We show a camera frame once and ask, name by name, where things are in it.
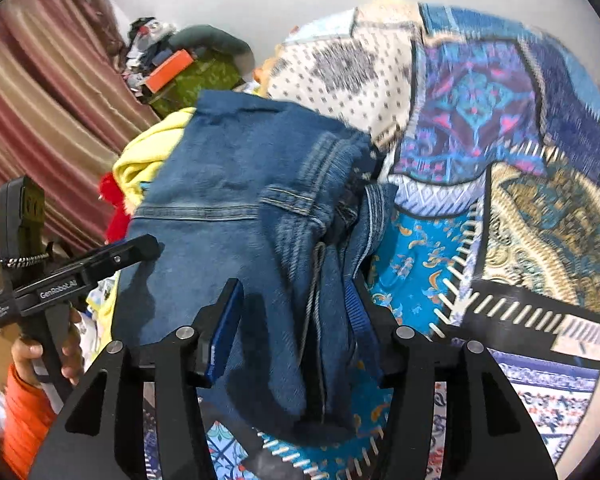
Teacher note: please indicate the yellow printed cloth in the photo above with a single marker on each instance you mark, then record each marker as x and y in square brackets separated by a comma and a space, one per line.
[147, 160]

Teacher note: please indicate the blue denim jacket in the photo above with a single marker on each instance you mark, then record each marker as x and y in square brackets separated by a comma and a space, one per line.
[230, 220]

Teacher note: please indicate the green cushion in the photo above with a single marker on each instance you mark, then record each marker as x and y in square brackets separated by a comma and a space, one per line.
[205, 62]

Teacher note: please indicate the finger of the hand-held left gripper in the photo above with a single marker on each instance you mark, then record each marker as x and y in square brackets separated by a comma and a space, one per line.
[130, 250]

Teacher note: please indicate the red cloth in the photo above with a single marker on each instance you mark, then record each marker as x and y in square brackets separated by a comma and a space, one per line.
[115, 210]

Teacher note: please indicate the person's left hand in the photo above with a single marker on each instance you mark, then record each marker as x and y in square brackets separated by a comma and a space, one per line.
[30, 352]

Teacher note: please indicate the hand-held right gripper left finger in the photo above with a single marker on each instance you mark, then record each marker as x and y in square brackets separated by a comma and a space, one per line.
[225, 330]

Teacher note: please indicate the patchwork patterned bedspread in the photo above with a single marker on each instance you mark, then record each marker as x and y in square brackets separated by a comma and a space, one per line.
[480, 160]

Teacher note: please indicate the striped maroon curtain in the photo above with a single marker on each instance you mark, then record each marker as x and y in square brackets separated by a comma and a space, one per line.
[50, 90]

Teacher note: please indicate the orange box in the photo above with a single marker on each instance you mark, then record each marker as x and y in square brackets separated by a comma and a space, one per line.
[169, 71]

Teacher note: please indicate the pile of small clutter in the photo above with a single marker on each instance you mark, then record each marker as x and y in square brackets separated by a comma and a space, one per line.
[147, 45]

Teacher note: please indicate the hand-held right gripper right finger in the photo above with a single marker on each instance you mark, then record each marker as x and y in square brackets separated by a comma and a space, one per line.
[405, 355]

